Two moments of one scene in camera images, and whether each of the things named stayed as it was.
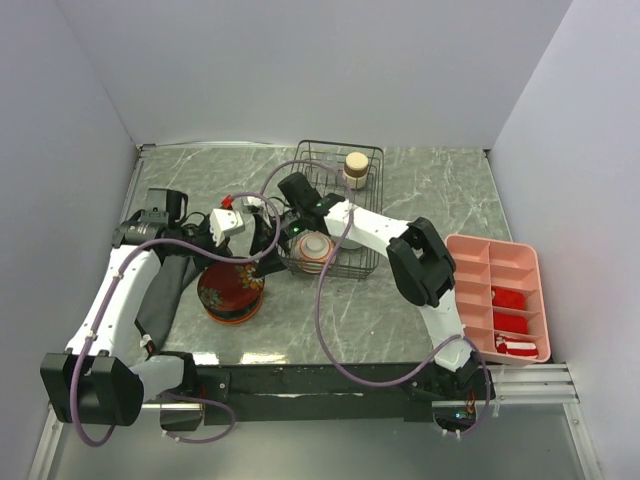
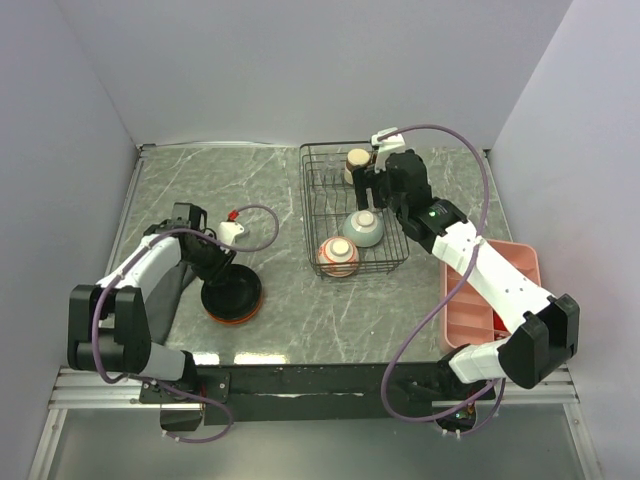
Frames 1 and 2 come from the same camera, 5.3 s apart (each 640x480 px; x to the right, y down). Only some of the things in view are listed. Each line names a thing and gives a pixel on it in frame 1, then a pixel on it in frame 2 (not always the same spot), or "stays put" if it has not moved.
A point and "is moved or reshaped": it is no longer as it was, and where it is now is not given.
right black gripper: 265,238 → 365,178
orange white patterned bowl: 312,251 → 338,256
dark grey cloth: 160,313 stays put
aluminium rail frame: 514,385 stays put
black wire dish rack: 333,221 is moved or reshaped
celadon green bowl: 350,244 is moved or reshaped
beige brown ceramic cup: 355,170 stays put
